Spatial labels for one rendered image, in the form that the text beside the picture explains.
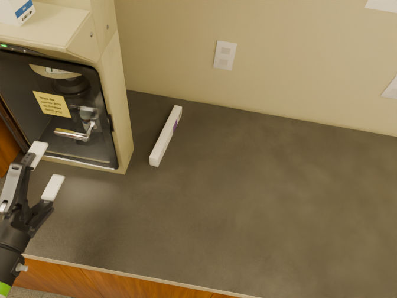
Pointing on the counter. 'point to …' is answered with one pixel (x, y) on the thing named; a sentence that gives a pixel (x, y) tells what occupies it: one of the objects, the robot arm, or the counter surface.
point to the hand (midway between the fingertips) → (49, 164)
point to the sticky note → (52, 104)
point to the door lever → (77, 132)
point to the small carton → (16, 11)
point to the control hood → (55, 33)
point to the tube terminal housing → (111, 61)
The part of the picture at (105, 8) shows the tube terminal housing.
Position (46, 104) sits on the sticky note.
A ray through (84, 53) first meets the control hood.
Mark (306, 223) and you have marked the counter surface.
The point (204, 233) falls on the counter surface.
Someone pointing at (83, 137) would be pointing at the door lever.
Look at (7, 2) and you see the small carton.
